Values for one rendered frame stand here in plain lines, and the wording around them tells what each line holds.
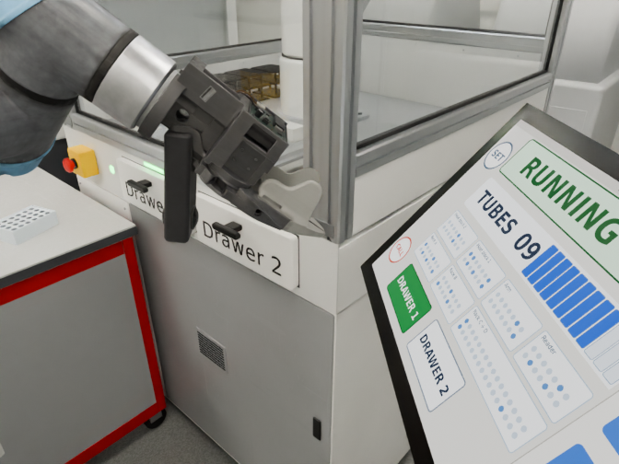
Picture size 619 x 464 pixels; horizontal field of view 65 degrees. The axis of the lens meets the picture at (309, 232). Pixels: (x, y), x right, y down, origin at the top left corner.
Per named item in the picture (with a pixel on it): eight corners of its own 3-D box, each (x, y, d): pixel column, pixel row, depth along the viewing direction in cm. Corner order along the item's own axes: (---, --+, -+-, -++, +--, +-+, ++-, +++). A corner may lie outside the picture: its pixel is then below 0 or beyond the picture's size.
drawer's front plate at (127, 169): (191, 235, 109) (184, 190, 104) (123, 198, 126) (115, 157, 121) (197, 232, 110) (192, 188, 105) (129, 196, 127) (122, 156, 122)
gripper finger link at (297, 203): (356, 215, 49) (283, 161, 46) (317, 256, 51) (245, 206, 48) (351, 203, 52) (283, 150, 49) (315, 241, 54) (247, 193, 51)
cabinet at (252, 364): (330, 566, 125) (339, 319, 86) (122, 369, 186) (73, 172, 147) (491, 366, 187) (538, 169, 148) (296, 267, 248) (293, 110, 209)
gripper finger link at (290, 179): (351, 203, 52) (283, 150, 49) (315, 241, 54) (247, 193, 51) (347, 191, 54) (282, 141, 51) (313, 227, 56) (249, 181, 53)
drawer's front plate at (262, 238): (292, 291, 91) (291, 239, 85) (197, 238, 108) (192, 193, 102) (298, 287, 92) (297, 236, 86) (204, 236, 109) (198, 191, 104)
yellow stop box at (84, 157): (82, 179, 132) (75, 154, 128) (70, 173, 136) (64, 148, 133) (99, 174, 135) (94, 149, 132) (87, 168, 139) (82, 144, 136)
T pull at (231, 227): (236, 241, 91) (236, 235, 90) (211, 228, 95) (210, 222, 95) (251, 234, 93) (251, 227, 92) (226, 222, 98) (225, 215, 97)
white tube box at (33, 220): (17, 246, 117) (12, 231, 115) (-7, 238, 120) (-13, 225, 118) (59, 223, 127) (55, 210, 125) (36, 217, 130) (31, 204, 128)
